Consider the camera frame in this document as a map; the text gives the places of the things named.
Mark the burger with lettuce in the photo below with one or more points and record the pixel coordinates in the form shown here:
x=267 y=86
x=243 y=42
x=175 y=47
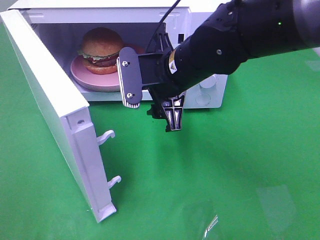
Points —
x=100 y=49

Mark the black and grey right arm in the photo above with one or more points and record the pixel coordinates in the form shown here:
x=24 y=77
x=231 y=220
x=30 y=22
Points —
x=235 y=32

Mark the white microwave door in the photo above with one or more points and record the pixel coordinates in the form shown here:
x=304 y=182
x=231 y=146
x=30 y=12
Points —
x=66 y=113

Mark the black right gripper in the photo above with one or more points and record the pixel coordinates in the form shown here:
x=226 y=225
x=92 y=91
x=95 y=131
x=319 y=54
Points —
x=168 y=97

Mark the white microwave oven body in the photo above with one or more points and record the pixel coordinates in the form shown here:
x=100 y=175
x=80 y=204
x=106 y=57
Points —
x=61 y=24

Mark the lower white microwave knob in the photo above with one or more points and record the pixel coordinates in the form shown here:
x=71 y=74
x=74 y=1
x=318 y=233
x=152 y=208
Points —
x=208 y=82

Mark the round white door-release button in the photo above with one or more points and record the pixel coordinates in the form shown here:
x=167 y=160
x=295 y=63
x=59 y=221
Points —
x=203 y=99

